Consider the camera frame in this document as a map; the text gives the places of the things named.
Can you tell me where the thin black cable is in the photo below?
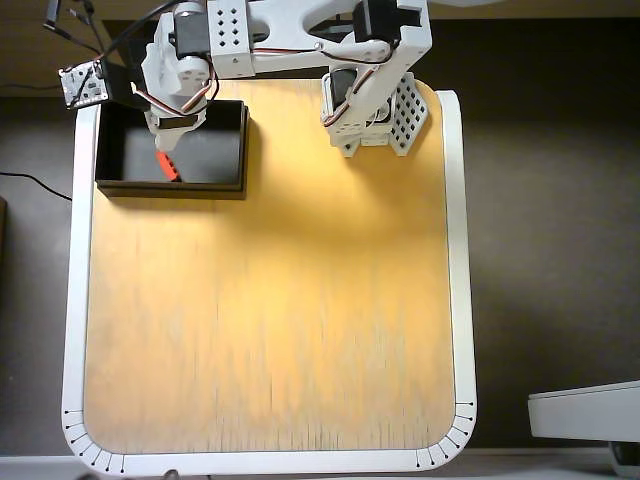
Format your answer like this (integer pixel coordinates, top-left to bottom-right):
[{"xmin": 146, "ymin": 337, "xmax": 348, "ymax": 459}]
[
  {"xmin": 0, "ymin": 22, "xmax": 104, "ymax": 95},
  {"xmin": 69, "ymin": 0, "xmax": 106, "ymax": 56}
]

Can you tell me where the black rectangular bin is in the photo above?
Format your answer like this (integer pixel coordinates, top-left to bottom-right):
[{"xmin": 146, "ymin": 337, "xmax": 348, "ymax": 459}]
[{"xmin": 94, "ymin": 95, "xmax": 251, "ymax": 201}]

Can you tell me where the red lego block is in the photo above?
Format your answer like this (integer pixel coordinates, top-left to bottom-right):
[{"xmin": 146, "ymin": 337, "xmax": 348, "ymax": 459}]
[{"xmin": 154, "ymin": 150, "xmax": 184, "ymax": 184}]

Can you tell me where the black floor cable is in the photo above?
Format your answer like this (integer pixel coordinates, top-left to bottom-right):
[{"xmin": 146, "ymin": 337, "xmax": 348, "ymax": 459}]
[{"xmin": 0, "ymin": 172, "xmax": 74, "ymax": 202}]

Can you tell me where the black camera circuit board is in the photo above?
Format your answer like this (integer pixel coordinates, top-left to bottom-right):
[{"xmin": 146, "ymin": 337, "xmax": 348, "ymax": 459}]
[{"xmin": 58, "ymin": 60, "xmax": 109, "ymax": 109}]

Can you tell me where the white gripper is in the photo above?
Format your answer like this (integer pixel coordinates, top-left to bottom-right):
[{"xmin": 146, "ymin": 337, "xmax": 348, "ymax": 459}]
[{"xmin": 141, "ymin": 19, "xmax": 217, "ymax": 151}]

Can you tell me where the white appliance housing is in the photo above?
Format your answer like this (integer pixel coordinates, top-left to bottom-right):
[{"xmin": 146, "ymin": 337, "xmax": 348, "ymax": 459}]
[{"xmin": 527, "ymin": 379, "xmax": 640, "ymax": 444}]

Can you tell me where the servo wire bundle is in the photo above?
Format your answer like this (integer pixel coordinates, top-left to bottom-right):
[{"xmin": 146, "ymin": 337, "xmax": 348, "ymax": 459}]
[{"xmin": 130, "ymin": 42, "xmax": 392, "ymax": 115}]

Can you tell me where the grey cable connector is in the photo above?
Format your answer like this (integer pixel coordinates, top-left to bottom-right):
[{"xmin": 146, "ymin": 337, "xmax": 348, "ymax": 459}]
[{"xmin": 42, "ymin": 0, "xmax": 64, "ymax": 31}]

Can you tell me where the white board strip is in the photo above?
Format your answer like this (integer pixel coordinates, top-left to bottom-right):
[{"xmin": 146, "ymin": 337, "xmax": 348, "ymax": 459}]
[{"xmin": 0, "ymin": 452, "xmax": 640, "ymax": 480}]

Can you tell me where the black camera cable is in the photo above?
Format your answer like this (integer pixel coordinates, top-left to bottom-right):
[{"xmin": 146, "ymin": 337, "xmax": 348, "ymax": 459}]
[{"xmin": 92, "ymin": 0, "xmax": 179, "ymax": 76}]

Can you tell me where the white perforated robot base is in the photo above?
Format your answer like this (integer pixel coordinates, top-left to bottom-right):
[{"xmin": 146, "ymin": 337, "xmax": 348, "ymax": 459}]
[{"xmin": 344, "ymin": 72, "xmax": 432, "ymax": 159}]

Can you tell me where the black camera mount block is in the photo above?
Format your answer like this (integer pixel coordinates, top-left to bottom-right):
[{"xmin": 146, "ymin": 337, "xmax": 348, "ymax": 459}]
[{"xmin": 99, "ymin": 58, "xmax": 150, "ymax": 110}]

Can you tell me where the white table edge frame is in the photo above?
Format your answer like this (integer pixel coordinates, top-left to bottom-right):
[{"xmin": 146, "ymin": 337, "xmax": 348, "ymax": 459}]
[{"xmin": 60, "ymin": 89, "xmax": 479, "ymax": 476}]

